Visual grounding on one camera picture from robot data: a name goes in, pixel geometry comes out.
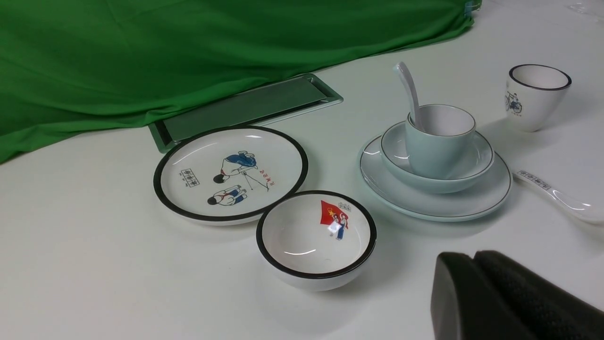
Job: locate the white cup black rim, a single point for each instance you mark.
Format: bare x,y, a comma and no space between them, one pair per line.
532,94

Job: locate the white illustrated plate black rim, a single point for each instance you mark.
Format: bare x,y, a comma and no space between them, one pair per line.
230,176

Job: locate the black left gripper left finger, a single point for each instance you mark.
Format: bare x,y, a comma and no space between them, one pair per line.
466,306

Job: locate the light blue cup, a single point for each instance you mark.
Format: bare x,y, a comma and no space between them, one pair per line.
436,138

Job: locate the white spoon with lettering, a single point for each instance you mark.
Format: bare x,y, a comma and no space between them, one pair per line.
582,211

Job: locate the light blue plate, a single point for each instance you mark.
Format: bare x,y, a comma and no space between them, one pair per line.
480,200

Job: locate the green backdrop cloth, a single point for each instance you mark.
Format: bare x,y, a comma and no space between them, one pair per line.
74,66

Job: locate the white bowl with red flag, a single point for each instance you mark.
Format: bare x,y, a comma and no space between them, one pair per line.
316,240

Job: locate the metal table cable tray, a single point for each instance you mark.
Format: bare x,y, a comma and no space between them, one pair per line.
257,107

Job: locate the plain white ceramic spoon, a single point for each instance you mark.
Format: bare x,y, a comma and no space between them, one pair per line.
408,82

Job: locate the light blue bowl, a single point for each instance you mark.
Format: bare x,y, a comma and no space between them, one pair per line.
474,163

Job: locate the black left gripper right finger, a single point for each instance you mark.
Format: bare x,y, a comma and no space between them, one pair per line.
548,311

